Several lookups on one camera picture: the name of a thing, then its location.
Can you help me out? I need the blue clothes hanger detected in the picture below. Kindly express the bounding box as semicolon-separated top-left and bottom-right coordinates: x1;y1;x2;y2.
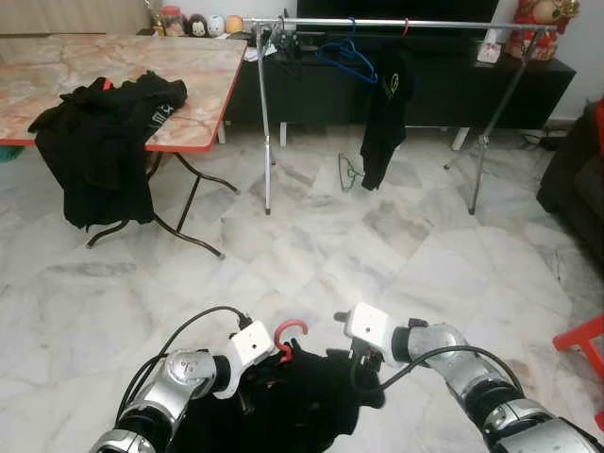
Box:
316;21;378;86

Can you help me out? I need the white pink tissue pack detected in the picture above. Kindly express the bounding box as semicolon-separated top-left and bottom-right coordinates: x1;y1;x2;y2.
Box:
477;40;501;65

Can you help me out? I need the red lid toy jar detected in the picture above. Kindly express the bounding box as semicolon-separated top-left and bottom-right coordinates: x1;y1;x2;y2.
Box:
160;5;185;37

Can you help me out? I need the black shirt red collar trim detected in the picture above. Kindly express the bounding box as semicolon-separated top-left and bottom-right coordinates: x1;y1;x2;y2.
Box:
28;71;188;230

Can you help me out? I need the red plastic stool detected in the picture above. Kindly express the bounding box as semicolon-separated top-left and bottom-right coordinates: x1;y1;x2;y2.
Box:
552;316;604;430

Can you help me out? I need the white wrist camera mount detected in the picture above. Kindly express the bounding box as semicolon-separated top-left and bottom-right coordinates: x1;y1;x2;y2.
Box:
215;321;277;397
344;302;397;369

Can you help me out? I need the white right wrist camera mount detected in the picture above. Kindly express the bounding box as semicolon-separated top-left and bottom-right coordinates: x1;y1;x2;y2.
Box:
344;302;397;369

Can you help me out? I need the light wooden cabinet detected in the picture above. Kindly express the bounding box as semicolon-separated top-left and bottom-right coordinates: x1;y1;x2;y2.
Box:
0;0;152;39

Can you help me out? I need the black flat screen television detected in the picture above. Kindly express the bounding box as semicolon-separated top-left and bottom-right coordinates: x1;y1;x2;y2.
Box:
297;0;499;25

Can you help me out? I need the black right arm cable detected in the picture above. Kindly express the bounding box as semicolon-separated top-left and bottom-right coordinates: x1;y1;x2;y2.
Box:
351;344;525;395

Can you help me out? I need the red laughing Buddha figurine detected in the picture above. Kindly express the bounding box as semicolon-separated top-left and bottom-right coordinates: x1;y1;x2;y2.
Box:
505;0;579;60

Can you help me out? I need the pink marble folding table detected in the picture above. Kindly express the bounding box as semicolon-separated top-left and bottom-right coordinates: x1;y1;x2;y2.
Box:
0;35;248;260

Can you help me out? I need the black shirt with green logo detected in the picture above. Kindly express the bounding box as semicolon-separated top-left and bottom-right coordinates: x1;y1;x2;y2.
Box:
359;45;413;192

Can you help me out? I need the green clothes hanger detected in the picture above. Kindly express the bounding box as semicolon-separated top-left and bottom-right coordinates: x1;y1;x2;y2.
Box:
338;153;366;193

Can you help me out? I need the dark brown fabric sofa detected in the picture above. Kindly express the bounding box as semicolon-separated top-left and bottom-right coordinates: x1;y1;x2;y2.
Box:
536;99;604;265

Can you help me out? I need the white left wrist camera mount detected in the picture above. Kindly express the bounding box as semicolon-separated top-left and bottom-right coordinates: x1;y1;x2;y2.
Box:
215;321;277;397

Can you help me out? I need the gold ornament figurine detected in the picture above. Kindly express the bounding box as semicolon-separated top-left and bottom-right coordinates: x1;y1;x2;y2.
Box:
143;0;163;37

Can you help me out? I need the black shirt white print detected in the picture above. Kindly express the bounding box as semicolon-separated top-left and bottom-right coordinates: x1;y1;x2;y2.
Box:
170;340;386;453

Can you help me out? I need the black TV cabinet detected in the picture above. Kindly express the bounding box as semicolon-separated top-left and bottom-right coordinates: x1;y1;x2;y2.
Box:
226;38;577;147

